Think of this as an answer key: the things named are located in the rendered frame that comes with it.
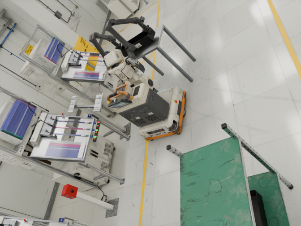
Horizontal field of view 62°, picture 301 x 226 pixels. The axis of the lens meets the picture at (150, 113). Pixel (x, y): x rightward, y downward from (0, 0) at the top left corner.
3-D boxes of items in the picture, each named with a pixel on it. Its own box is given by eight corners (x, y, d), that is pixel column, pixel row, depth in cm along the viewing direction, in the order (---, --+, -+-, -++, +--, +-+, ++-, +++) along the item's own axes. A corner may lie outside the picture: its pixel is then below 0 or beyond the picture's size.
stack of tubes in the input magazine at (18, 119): (36, 108, 354) (18, 98, 339) (22, 139, 322) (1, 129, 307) (32, 111, 361) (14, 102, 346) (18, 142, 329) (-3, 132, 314)
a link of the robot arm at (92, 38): (86, 39, 314) (92, 35, 309) (89, 34, 323) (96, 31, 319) (106, 67, 337) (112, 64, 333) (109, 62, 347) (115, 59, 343)
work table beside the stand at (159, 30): (192, 81, 370) (157, 46, 325) (157, 94, 416) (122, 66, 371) (195, 59, 393) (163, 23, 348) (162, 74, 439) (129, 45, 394)
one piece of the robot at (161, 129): (169, 130, 322) (165, 127, 317) (146, 136, 349) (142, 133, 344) (169, 128, 323) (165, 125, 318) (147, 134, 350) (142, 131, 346)
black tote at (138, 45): (125, 57, 370) (119, 52, 364) (127, 49, 379) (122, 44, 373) (153, 41, 333) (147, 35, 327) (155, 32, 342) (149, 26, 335)
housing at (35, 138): (50, 118, 374) (47, 112, 362) (39, 146, 343) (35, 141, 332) (45, 118, 374) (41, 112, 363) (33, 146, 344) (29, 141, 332)
